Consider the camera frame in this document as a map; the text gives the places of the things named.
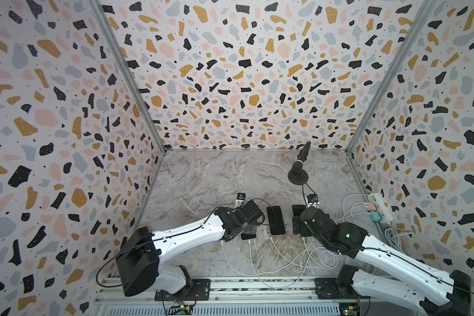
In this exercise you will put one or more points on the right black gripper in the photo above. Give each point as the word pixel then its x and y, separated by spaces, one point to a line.
pixel 301 228

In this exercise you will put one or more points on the black phone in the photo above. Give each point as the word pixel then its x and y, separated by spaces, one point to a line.
pixel 297 210

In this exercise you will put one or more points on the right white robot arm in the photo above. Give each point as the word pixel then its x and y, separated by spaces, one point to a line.
pixel 412 285

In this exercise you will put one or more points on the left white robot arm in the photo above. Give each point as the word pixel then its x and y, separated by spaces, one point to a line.
pixel 142 261

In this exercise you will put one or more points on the black microphone on stand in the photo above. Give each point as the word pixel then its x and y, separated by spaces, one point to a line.
pixel 297 175

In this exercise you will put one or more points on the pink charger plug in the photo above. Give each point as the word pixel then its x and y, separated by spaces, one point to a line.
pixel 371 207

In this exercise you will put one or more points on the teal charger plug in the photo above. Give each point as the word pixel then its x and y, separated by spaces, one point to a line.
pixel 375 216

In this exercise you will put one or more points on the white power strip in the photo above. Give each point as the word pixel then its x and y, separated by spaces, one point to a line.
pixel 382 208

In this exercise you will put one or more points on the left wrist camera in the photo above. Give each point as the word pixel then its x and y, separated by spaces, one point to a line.
pixel 240 199

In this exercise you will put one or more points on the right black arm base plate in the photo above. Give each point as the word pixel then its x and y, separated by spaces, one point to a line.
pixel 331 289

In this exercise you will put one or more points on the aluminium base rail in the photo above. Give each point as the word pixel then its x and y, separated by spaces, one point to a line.
pixel 243 296

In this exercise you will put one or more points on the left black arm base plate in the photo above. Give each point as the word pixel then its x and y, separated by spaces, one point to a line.
pixel 199 291

